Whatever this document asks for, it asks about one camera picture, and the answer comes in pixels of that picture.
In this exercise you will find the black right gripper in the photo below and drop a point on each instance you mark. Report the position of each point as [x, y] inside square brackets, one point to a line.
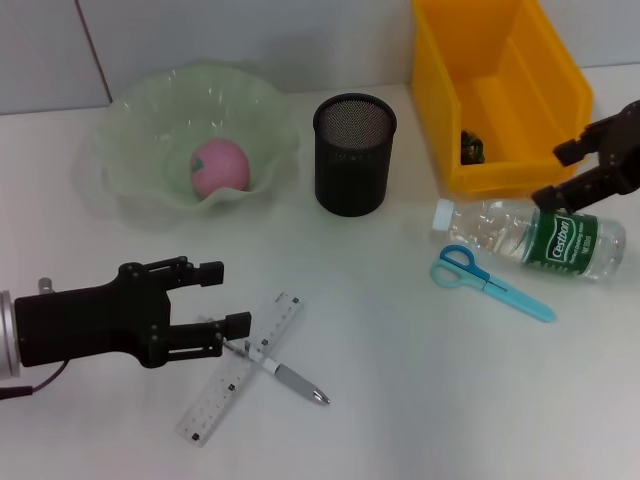
[622, 150]

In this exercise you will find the black mesh pen holder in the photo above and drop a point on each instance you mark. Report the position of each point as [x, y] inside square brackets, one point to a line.
[352, 165]

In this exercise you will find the green plastic wrapper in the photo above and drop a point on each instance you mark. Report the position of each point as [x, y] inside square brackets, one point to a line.
[472, 147]

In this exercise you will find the yellow plastic bin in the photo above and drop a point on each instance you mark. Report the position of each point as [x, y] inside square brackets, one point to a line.
[500, 75]

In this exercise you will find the pink toy peach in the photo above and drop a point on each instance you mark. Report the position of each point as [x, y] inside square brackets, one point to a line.
[222, 167]

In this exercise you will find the transparent plastic ruler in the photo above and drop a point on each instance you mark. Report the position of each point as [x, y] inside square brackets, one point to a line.
[210, 405]

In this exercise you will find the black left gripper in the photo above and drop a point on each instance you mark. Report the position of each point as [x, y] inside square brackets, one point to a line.
[87, 325]

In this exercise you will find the blue scissors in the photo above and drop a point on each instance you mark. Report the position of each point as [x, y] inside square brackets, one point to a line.
[457, 272]

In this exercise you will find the grey grip ballpoint pen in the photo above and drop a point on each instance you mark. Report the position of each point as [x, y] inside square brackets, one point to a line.
[300, 382]

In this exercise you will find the translucent green fruit plate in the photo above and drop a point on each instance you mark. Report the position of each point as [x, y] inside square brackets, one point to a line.
[150, 130]

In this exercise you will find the clear green-label water bottle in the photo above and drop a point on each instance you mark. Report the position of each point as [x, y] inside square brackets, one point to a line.
[500, 232]

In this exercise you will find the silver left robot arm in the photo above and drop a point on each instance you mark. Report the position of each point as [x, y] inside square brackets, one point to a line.
[7, 335]

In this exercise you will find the silver left wrist connector post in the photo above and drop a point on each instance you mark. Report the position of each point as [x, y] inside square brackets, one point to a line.
[45, 285]

